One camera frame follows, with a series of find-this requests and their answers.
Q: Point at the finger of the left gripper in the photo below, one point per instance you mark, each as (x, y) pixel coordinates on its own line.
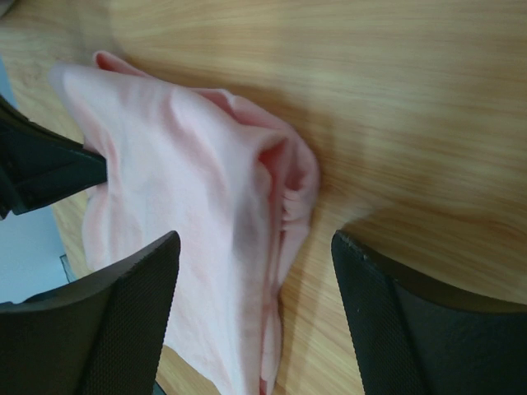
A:
(40, 167)

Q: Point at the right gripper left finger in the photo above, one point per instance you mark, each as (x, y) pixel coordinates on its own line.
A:
(101, 334)

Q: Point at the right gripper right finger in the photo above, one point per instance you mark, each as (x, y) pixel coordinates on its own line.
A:
(413, 334)

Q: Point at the pink t-shirt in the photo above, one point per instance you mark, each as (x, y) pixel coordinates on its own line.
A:
(235, 182)

